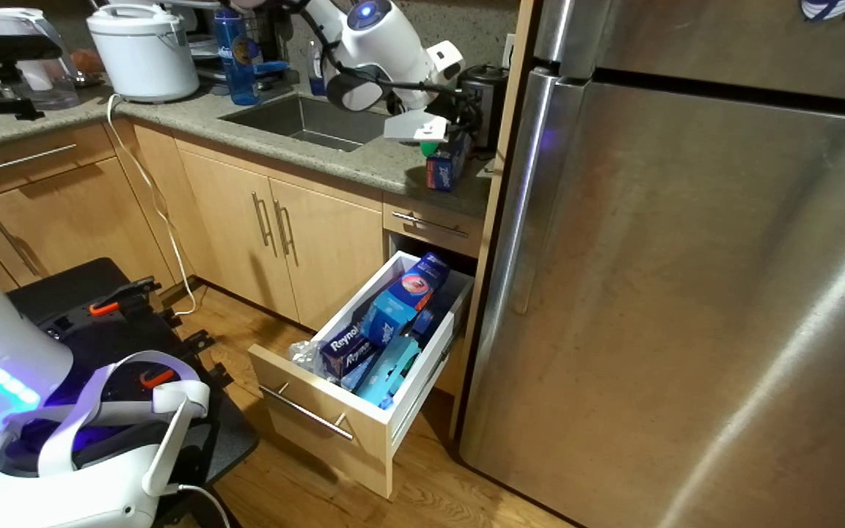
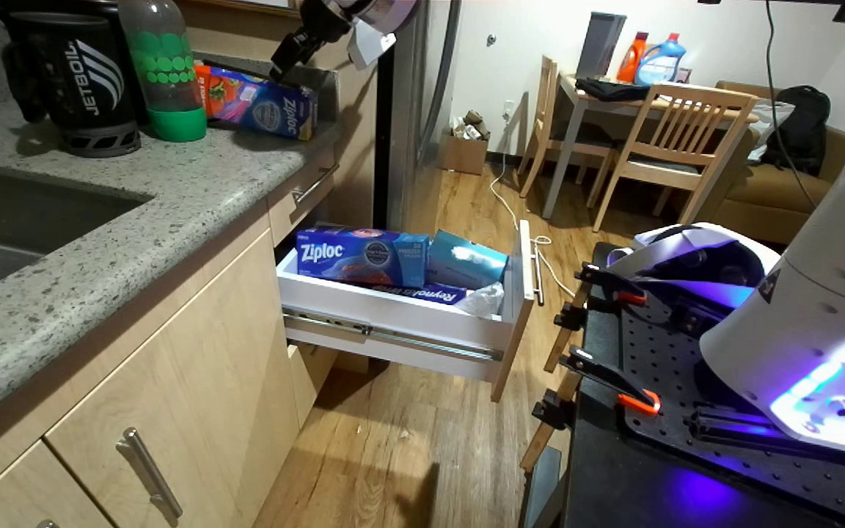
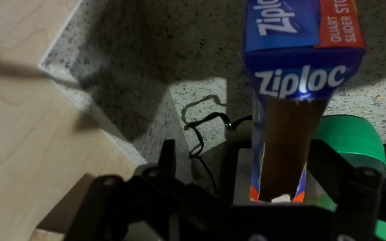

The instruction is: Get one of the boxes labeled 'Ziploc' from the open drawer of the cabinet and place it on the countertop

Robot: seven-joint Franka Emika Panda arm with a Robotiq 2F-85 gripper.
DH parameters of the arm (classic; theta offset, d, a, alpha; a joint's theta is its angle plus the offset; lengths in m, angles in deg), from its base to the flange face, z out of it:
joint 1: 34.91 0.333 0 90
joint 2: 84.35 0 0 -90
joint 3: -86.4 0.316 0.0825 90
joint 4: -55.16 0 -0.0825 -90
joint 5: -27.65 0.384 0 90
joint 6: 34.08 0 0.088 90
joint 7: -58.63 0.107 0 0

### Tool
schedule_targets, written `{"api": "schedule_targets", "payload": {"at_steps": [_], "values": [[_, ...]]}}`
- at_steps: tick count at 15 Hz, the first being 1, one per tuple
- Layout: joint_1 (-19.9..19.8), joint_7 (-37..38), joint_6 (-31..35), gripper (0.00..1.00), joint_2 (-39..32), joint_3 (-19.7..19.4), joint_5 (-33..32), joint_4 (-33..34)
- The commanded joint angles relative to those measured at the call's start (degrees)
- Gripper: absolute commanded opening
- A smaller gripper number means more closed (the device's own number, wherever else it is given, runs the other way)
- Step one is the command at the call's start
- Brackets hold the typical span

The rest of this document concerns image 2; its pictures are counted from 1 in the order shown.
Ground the black hanging cable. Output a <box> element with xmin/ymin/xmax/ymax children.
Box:
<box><xmin>759</xmin><ymin>0</ymin><xmax>797</xmax><ymax>187</ymax></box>

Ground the steel kitchen sink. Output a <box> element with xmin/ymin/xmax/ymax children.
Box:
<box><xmin>0</xmin><ymin>159</ymin><xmax>157</xmax><ymax>307</ymax></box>

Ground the steel open drawer handle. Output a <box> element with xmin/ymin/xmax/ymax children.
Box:
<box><xmin>528</xmin><ymin>231</ymin><xmax>549</xmax><ymax>307</ymax></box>

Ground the steel cabinet door handle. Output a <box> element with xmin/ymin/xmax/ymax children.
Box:
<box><xmin>113</xmin><ymin>423</ymin><xmax>188</xmax><ymax>528</ymax></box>

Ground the black orange bar clamp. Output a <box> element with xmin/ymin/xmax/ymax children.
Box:
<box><xmin>550</xmin><ymin>257</ymin><xmax>653</xmax><ymax>337</ymax></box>
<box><xmin>528</xmin><ymin>345</ymin><xmax>666</xmax><ymax>438</ymax></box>

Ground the orange-ended Ziploc box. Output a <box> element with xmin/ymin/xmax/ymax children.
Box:
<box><xmin>194</xmin><ymin>58</ymin><xmax>319</xmax><ymax>143</ymax></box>

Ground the clear blue detergent bottle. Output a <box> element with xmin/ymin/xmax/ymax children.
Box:
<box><xmin>632</xmin><ymin>29</ymin><xmax>688</xmax><ymax>92</ymax></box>

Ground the black bag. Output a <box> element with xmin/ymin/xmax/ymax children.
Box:
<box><xmin>759</xmin><ymin>81</ymin><xmax>832</xmax><ymax>180</ymax></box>

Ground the white floor cable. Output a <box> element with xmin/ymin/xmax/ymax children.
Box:
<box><xmin>486</xmin><ymin>175</ymin><xmax>580</xmax><ymax>301</ymax></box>

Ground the white open drawer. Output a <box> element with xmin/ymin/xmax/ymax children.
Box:
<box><xmin>273</xmin><ymin>218</ymin><xmax>539</xmax><ymax>404</ymax></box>

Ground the orange detergent bottle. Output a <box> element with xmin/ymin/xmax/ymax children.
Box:
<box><xmin>616</xmin><ymin>29</ymin><xmax>653</xmax><ymax>89</ymax></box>

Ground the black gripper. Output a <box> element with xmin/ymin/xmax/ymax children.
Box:
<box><xmin>266</xmin><ymin>0</ymin><xmax>358</xmax><ymax>81</ymax></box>

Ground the white plastic bag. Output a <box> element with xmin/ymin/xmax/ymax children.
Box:
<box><xmin>458</xmin><ymin>282</ymin><xmax>511</xmax><ymax>325</ymax></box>

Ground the steel small drawer handle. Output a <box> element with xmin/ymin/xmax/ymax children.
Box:
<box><xmin>286</xmin><ymin>161</ymin><xmax>342</xmax><ymax>207</ymax></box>

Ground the slat-back wooden chair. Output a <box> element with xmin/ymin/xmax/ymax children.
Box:
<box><xmin>590</xmin><ymin>81</ymin><xmax>759</xmax><ymax>235</ymax></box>

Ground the small closed wood drawer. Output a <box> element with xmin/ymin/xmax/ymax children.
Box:
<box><xmin>264</xmin><ymin>152</ymin><xmax>342</xmax><ymax>250</ymax></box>

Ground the dark blue Ziploc box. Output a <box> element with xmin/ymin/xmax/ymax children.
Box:
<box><xmin>382</xmin><ymin>278</ymin><xmax>471</xmax><ymax>307</ymax></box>

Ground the grey laptop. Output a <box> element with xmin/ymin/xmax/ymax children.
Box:
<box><xmin>572</xmin><ymin>8</ymin><xmax>630</xmax><ymax>81</ymax></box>

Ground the stainless steel refrigerator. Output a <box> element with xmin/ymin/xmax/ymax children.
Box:
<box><xmin>371</xmin><ymin>0</ymin><xmax>465</xmax><ymax>235</ymax></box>

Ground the tan sofa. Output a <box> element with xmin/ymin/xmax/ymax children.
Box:
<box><xmin>713</xmin><ymin>81</ymin><xmax>845</xmax><ymax>250</ymax></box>

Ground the black perforated robot cart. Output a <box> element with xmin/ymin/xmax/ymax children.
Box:
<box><xmin>561</xmin><ymin>244</ymin><xmax>845</xmax><ymax>528</ymax></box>

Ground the black Jetboil cooking cup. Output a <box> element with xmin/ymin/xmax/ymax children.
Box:
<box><xmin>0</xmin><ymin>0</ymin><xmax>147</xmax><ymax>161</ymax></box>

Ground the light wood base cabinet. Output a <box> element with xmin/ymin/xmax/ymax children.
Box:
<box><xmin>0</xmin><ymin>143</ymin><xmax>345</xmax><ymax>528</ymax></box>

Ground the blue Ziploc bag box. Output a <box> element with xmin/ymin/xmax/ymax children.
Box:
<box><xmin>294</xmin><ymin>222</ymin><xmax>433</xmax><ymax>293</ymax></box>

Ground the brown cardboard box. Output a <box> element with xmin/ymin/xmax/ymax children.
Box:
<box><xmin>440</xmin><ymin>119</ymin><xmax>492</xmax><ymax>180</ymax></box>

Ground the black cloth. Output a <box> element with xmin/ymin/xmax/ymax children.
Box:
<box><xmin>578</xmin><ymin>74</ymin><xmax>653</xmax><ymax>106</ymax></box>

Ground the green soda bottle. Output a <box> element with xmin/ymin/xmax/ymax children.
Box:
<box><xmin>112</xmin><ymin>0</ymin><xmax>214</xmax><ymax>146</ymax></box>

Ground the white-legged dining table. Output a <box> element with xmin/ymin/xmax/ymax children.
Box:
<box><xmin>539</xmin><ymin>74</ymin><xmax>797</xmax><ymax>221</ymax></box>

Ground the teal Lifegogo box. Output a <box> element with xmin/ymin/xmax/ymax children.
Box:
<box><xmin>424</xmin><ymin>229</ymin><xmax>514</xmax><ymax>293</ymax></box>

